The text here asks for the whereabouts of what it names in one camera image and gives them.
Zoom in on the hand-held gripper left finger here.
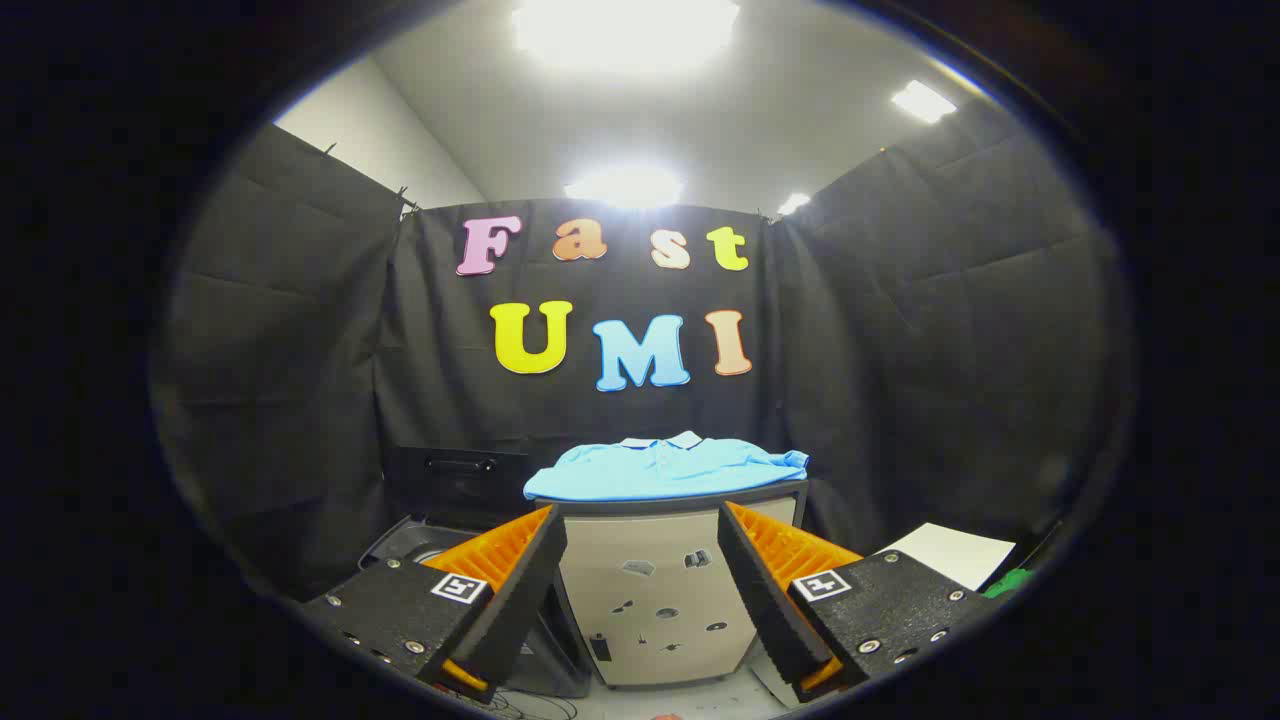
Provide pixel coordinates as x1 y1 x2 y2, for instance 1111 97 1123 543
300 503 569 706

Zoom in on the white paper sheet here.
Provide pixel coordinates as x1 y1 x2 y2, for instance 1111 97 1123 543
875 522 1018 592

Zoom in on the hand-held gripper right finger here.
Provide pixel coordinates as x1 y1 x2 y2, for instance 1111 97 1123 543
717 500 996 704

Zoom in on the beige cabinet with dark top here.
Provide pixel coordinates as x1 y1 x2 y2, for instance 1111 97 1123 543
535 480 809 689

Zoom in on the black backdrop cloth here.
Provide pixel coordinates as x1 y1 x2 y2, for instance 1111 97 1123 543
150 95 1136 601

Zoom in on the light blue polo shirt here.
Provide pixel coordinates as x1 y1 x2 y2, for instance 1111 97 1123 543
523 431 811 503

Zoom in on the dark grey washing machine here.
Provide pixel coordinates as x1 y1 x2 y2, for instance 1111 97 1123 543
358 513 593 699

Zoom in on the large ceiling light panel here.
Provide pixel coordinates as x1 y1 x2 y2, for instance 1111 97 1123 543
512 0 741 73

